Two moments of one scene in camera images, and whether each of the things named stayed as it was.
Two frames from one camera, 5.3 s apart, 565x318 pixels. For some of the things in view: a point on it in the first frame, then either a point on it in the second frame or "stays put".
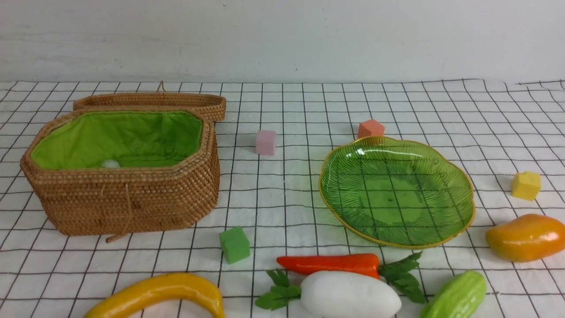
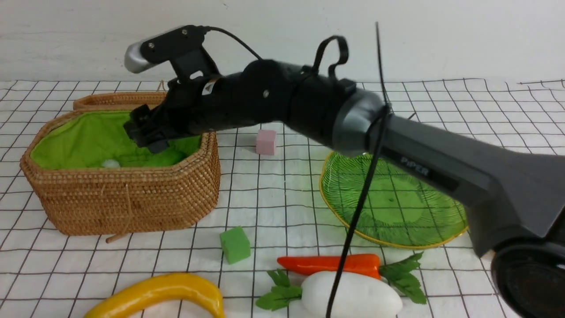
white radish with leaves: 398,273 to 360,295
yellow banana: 198,291 stays put
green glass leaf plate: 396,193 stays put
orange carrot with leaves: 401,272 stays put
